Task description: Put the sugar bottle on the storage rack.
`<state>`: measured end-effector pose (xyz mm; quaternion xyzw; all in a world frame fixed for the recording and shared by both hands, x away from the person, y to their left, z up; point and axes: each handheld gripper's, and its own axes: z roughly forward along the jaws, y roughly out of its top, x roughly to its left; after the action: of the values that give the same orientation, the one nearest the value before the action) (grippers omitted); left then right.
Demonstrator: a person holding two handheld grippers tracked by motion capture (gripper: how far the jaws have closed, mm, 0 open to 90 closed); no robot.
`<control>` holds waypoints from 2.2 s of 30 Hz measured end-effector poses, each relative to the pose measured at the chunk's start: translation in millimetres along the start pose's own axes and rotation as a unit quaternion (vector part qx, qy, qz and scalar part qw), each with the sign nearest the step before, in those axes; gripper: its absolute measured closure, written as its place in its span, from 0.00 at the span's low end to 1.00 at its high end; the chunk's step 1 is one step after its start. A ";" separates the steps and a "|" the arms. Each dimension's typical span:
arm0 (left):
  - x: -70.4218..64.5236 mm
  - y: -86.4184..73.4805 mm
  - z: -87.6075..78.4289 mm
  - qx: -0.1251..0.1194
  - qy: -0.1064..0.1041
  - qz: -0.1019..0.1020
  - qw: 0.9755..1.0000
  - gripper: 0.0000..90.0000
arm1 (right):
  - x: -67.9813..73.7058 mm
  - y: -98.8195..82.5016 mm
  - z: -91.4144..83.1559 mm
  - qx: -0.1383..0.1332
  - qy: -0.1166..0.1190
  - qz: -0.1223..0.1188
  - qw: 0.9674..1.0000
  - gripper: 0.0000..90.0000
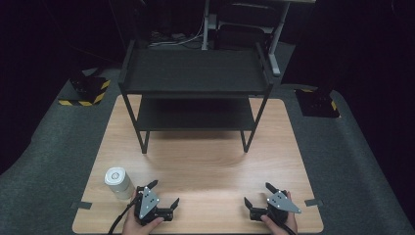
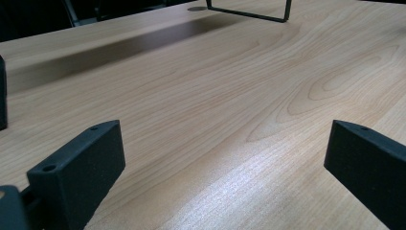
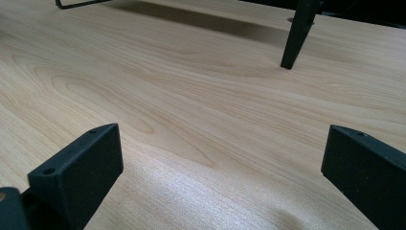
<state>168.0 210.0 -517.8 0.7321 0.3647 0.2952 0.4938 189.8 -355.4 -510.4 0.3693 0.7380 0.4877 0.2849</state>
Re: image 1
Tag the white metal desk frame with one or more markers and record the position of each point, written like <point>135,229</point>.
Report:
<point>277,42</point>

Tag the black two-tier shelf rack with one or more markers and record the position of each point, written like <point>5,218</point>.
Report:
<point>195,71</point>

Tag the black box under desk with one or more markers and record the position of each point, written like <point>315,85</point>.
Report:
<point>243,24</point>

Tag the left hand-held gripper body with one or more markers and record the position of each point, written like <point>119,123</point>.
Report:
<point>148,202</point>

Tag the person's right hand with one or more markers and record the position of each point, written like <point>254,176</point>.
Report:
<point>288,222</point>

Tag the white cylindrical canister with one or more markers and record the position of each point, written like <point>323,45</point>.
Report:
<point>118,182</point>

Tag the black base with striped tape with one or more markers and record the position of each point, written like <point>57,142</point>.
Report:
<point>318,103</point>
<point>88,89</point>

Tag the person's left hand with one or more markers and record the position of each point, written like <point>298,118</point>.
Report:
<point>137,226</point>

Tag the grey tape strip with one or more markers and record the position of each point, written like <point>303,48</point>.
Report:
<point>313,202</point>
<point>81,205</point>

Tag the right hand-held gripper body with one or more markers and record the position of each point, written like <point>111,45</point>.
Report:
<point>277,205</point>

